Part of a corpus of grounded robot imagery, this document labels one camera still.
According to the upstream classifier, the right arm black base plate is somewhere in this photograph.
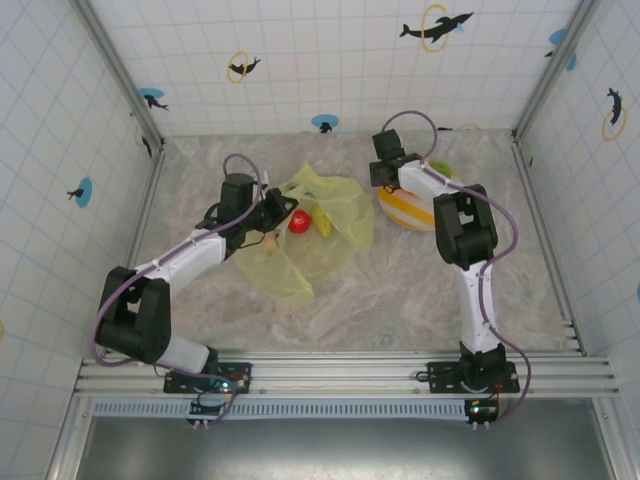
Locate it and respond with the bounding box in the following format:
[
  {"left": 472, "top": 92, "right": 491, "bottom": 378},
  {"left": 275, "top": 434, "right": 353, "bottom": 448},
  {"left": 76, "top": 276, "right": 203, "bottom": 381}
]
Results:
[{"left": 426, "top": 360, "right": 520, "bottom": 395}]

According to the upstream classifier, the yellow white striped plate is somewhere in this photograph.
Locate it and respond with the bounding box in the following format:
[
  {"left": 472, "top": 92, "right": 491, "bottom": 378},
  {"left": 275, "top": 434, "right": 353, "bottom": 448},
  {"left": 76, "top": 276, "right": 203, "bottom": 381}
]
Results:
[{"left": 377, "top": 159, "right": 457, "bottom": 232}]

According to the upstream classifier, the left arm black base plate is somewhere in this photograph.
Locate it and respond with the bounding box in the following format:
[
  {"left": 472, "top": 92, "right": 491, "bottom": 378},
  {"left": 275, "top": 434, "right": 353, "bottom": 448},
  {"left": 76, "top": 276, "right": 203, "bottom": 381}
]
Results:
[{"left": 163, "top": 362, "right": 254, "bottom": 396}]

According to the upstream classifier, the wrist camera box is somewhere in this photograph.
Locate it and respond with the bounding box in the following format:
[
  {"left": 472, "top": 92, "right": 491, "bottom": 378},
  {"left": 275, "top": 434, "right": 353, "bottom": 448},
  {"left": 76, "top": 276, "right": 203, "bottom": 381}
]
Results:
[
  {"left": 221, "top": 172, "right": 255, "bottom": 221},
  {"left": 371, "top": 128, "right": 405, "bottom": 158}
]

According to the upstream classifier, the yellow green corn cob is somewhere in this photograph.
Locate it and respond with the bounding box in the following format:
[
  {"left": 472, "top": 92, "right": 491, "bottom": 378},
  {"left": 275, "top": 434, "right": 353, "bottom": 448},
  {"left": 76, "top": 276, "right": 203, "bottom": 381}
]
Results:
[{"left": 310, "top": 203, "right": 335, "bottom": 239}]

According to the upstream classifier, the grey metal panel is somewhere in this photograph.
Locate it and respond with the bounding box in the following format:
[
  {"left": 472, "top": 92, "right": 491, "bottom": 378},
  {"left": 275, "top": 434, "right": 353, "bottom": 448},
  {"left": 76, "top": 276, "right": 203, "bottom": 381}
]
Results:
[{"left": 74, "top": 417, "right": 614, "bottom": 480}]

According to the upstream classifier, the aluminium mounting rail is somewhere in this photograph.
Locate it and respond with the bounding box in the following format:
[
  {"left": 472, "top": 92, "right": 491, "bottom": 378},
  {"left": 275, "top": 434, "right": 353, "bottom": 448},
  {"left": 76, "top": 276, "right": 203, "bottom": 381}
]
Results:
[{"left": 73, "top": 348, "right": 621, "bottom": 400}]

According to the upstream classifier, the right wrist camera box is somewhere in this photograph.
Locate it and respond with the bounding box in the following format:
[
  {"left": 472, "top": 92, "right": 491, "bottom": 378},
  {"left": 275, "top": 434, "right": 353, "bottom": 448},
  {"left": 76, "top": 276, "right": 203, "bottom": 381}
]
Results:
[{"left": 371, "top": 128, "right": 405, "bottom": 158}]

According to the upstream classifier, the red tomato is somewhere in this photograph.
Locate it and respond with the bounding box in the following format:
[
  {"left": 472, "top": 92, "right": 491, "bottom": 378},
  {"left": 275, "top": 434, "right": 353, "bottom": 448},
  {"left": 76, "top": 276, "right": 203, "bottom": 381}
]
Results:
[{"left": 287, "top": 209, "right": 312, "bottom": 235}]

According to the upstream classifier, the aluminium corner post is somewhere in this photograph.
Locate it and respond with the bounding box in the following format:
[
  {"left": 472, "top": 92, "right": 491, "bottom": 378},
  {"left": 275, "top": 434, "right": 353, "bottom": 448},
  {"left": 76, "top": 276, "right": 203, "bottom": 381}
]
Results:
[
  {"left": 513, "top": 0, "right": 600, "bottom": 141},
  {"left": 69, "top": 0, "right": 167, "bottom": 151}
]

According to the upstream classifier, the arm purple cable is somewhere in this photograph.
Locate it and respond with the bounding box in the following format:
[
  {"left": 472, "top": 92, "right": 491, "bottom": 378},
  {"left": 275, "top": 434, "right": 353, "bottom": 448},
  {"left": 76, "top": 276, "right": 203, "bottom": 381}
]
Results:
[
  {"left": 382, "top": 109, "right": 534, "bottom": 431},
  {"left": 88, "top": 152, "right": 271, "bottom": 426}
]

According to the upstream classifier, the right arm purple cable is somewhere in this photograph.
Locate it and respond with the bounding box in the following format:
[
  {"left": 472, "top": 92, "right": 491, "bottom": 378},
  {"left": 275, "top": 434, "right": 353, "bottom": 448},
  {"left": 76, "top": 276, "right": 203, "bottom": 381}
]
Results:
[{"left": 382, "top": 109, "right": 534, "bottom": 431}]

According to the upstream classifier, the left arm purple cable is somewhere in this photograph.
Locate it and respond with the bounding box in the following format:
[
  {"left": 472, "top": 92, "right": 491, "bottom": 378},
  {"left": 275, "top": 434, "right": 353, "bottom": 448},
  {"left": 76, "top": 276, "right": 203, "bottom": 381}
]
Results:
[{"left": 88, "top": 152, "right": 271, "bottom": 426}]

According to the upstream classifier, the white slotted cable duct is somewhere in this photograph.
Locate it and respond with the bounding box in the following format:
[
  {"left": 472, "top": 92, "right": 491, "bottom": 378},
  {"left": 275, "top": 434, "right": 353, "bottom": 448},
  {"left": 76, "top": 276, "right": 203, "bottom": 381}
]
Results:
[{"left": 92, "top": 398, "right": 474, "bottom": 420}]

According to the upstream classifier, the yellow avocado print plastic bag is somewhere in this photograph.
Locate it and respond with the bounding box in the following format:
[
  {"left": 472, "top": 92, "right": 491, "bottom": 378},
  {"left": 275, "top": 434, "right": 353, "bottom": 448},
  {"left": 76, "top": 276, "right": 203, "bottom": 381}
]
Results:
[{"left": 234, "top": 162, "right": 376, "bottom": 303}]

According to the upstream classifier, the black fish wall sticker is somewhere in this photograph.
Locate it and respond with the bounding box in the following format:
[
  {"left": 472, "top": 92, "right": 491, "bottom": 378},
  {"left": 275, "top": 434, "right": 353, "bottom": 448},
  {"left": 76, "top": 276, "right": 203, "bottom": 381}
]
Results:
[{"left": 134, "top": 123, "right": 154, "bottom": 159}]

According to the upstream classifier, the aluminium side rail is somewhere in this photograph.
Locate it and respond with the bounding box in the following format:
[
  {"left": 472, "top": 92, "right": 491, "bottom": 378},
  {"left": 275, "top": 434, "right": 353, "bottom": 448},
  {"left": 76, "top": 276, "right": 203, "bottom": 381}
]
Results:
[
  {"left": 122, "top": 147, "right": 169, "bottom": 274},
  {"left": 510, "top": 130, "right": 587, "bottom": 357}
]

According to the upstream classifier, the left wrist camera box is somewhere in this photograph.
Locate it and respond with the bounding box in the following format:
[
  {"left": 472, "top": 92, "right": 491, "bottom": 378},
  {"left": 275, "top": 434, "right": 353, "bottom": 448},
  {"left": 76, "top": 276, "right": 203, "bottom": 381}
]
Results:
[{"left": 221, "top": 172, "right": 255, "bottom": 221}]

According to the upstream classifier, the blue patch sticker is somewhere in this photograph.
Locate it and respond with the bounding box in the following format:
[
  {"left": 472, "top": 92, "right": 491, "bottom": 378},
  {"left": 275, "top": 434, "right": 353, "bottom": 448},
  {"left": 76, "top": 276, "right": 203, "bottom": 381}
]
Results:
[{"left": 543, "top": 27, "right": 579, "bottom": 72}]

